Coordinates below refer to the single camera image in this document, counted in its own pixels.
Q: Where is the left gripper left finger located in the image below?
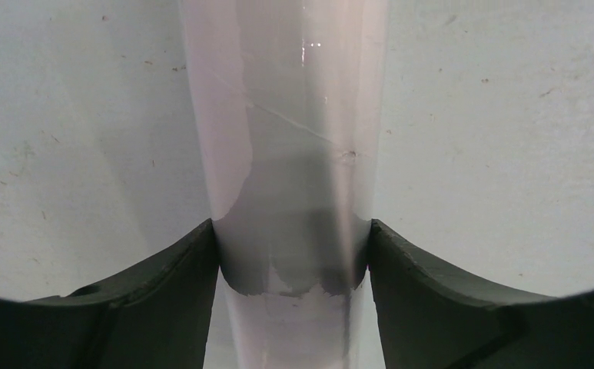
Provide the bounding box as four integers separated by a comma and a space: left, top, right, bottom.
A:
0, 221, 219, 368

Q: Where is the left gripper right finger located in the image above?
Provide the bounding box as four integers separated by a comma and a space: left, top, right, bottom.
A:
368, 220, 594, 368

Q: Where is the white shuttlecock tube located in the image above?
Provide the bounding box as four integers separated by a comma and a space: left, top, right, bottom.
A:
181, 0, 390, 368

